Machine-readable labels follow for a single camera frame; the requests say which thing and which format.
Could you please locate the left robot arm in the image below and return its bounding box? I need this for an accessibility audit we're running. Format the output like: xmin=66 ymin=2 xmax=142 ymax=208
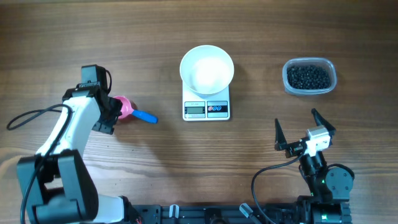
xmin=17 ymin=65 xmax=142 ymax=223

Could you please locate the white digital kitchen scale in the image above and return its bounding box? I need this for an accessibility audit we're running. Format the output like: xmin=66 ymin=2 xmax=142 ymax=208
xmin=182 ymin=84 xmax=231 ymax=122

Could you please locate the clear plastic container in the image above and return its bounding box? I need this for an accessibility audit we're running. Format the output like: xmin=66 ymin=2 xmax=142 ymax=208
xmin=282 ymin=57 xmax=337 ymax=96

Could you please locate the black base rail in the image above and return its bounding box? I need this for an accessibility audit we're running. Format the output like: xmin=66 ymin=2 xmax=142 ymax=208
xmin=130 ymin=203 xmax=354 ymax=224

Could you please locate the black beans pile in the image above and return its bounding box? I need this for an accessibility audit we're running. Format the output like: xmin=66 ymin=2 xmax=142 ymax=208
xmin=287 ymin=65 xmax=331 ymax=90

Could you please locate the right black camera cable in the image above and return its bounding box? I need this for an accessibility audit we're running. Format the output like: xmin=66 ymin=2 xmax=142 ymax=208
xmin=251 ymin=149 xmax=307 ymax=224

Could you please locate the pink scoop blue handle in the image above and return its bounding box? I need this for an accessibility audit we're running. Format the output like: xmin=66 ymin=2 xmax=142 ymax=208
xmin=114 ymin=96 xmax=158 ymax=124

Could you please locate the white bowl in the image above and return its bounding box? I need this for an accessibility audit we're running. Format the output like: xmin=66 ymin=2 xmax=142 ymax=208
xmin=179 ymin=45 xmax=234 ymax=95

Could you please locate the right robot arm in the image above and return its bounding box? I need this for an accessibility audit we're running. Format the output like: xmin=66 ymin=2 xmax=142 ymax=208
xmin=269 ymin=109 xmax=354 ymax=223

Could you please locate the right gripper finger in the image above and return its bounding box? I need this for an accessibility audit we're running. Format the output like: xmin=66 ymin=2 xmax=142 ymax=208
xmin=274 ymin=118 xmax=287 ymax=151
xmin=311 ymin=108 xmax=336 ymax=136

